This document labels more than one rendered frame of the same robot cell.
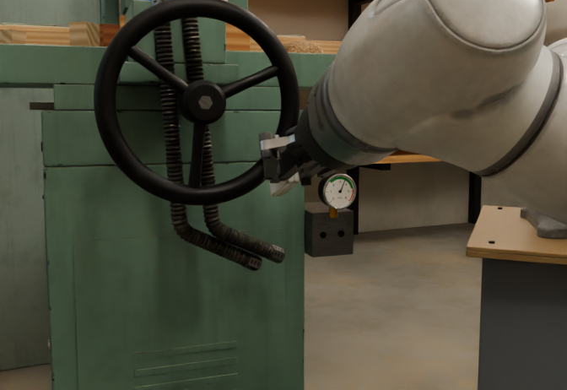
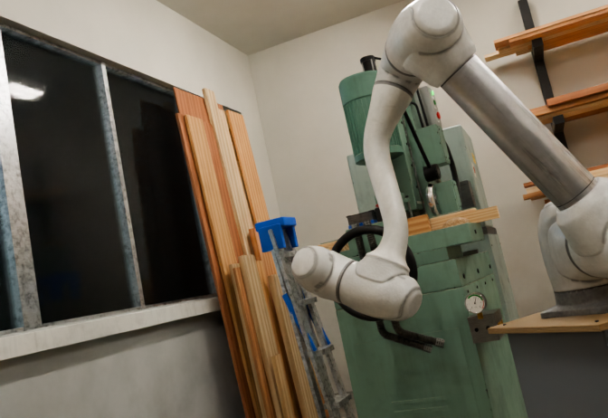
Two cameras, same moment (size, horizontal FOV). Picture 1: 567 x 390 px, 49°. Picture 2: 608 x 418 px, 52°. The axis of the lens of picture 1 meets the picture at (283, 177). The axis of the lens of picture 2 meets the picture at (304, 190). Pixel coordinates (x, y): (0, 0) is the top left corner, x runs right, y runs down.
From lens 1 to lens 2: 1.27 m
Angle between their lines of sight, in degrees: 46
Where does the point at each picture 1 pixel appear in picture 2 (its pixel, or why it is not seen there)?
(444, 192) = not seen: outside the picture
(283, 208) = (456, 317)
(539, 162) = (344, 299)
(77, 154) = not seen: hidden behind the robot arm
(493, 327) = (521, 374)
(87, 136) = not seen: hidden behind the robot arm
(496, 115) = (324, 289)
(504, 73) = (309, 280)
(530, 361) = (541, 393)
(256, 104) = (426, 261)
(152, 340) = (399, 395)
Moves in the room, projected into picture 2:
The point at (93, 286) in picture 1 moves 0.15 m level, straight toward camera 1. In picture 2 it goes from (365, 366) to (348, 376)
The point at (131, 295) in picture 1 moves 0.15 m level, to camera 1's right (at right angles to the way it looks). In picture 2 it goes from (384, 371) to (422, 368)
